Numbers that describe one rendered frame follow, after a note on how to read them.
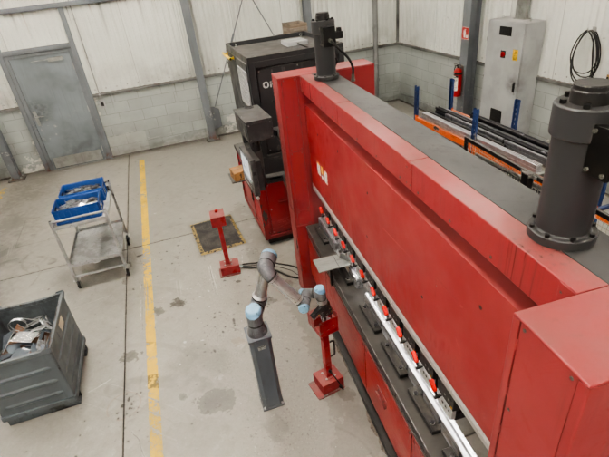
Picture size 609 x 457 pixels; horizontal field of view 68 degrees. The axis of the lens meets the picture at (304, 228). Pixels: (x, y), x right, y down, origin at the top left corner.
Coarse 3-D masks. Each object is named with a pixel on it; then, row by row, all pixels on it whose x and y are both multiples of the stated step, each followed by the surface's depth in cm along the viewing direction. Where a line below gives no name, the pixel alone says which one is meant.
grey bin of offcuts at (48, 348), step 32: (0, 320) 410; (32, 320) 421; (64, 320) 405; (0, 352) 377; (32, 352) 369; (64, 352) 385; (0, 384) 355; (32, 384) 364; (64, 384) 374; (32, 416) 383
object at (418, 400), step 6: (408, 390) 264; (414, 390) 263; (414, 396) 259; (420, 396) 259; (414, 402) 257; (420, 402) 256; (420, 408) 252; (426, 408) 252; (420, 414) 251; (426, 414) 248; (432, 414) 248; (426, 420) 246; (432, 426) 242; (438, 426) 242; (432, 432) 240; (438, 432) 241
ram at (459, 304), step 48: (336, 144) 315; (336, 192) 343; (384, 192) 244; (384, 240) 261; (432, 240) 199; (432, 288) 210; (480, 288) 168; (432, 336) 223; (480, 336) 176; (480, 384) 185
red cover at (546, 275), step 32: (320, 96) 323; (352, 128) 269; (384, 128) 241; (384, 160) 230; (416, 160) 201; (416, 192) 201; (448, 192) 173; (480, 224) 156; (512, 224) 149; (512, 256) 142; (544, 256) 133; (544, 288) 131; (576, 288) 120
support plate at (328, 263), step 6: (318, 258) 370; (324, 258) 369; (330, 258) 368; (336, 258) 367; (342, 258) 367; (318, 264) 363; (324, 264) 363; (330, 264) 362; (336, 264) 361; (342, 264) 360; (348, 264) 359; (318, 270) 356; (324, 270) 355
